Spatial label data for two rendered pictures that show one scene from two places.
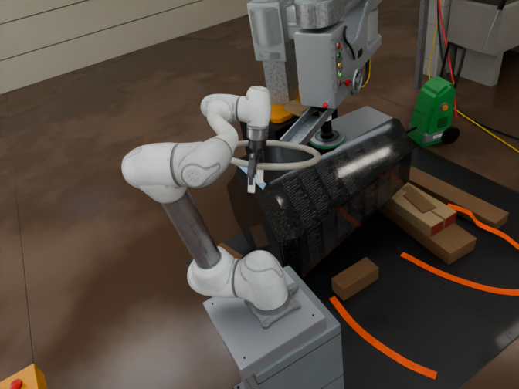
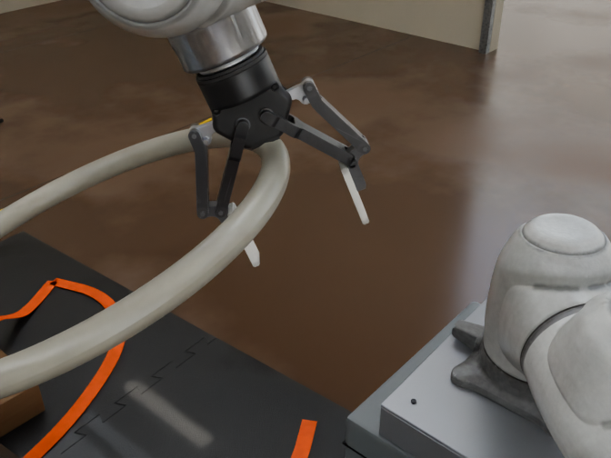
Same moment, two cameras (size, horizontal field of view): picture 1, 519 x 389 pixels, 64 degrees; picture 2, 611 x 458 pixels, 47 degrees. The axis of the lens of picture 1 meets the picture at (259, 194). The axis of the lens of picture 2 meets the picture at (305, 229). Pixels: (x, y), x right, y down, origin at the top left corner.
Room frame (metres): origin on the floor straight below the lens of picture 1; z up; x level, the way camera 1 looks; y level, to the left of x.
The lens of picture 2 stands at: (1.75, 0.60, 1.63)
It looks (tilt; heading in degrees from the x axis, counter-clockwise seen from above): 32 degrees down; 243
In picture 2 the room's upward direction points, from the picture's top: straight up
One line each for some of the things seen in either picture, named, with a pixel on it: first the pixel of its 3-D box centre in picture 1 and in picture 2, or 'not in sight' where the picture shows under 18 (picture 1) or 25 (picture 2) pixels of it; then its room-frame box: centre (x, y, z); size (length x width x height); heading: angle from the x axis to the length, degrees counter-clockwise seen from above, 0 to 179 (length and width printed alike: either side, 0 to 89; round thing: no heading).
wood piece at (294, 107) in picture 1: (297, 108); not in sight; (2.85, -0.41, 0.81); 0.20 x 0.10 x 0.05; 33
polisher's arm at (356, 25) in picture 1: (350, 44); not in sight; (2.50, -0.73, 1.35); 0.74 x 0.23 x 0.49; 143
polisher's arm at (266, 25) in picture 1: (299, 19); not in sight; (2.98, -0.51, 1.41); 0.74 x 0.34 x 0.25; 55
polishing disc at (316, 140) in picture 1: (327, 136); not in sight; (2.19, -0.48, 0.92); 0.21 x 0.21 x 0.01
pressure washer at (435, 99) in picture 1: (435, 96); not in sight; (3.25, -1.72, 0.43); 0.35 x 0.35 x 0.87; 10
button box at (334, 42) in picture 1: (336, 65); not in sight; (2.07, -0.53, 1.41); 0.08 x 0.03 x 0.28; 143
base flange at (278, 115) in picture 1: (284, 101); not in sight; (3.09, -0.35, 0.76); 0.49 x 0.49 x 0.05; 25
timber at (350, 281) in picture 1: (354, 279); not in sight; (1.74, -0.51, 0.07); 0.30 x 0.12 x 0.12; 114
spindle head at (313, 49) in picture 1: (327, 62); not in sight; (2.26, -0.53, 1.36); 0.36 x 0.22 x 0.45; 143
